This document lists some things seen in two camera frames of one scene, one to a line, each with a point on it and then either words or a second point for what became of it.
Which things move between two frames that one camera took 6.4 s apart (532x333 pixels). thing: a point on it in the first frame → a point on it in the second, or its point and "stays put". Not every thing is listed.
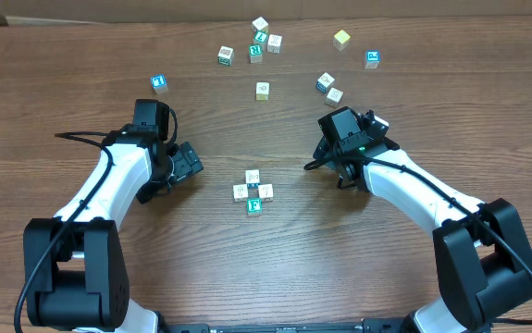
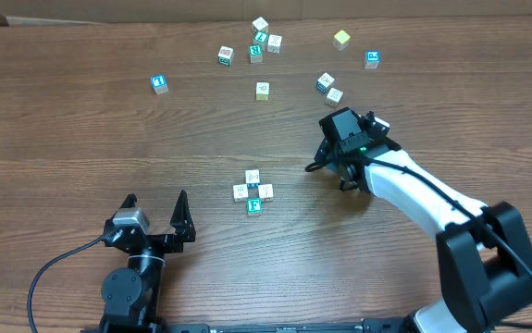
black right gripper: (348, 174) stays put
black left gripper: (187, 163) → (155, 240)
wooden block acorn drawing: (266, 192) stays put
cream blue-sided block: (252, 176) stays put
